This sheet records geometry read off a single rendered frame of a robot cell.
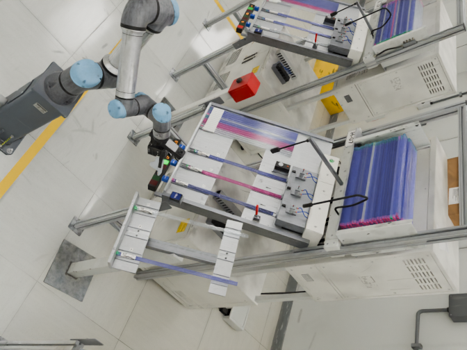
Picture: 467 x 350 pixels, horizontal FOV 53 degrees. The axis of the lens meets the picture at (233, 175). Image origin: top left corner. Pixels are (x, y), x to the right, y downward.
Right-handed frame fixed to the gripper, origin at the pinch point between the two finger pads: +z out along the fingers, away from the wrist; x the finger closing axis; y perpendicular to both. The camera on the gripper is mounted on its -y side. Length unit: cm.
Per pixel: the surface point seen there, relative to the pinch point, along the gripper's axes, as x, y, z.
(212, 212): 10.1, -27.8, 9.6
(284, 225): 6, -61, 7
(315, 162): -40, -67, 10
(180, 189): 3.4, -9.2, 9.8
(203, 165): -15.3, -14.4, 9.8
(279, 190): -15, -54, 10
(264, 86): -135, -21, 49
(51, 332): 66, 33, 75
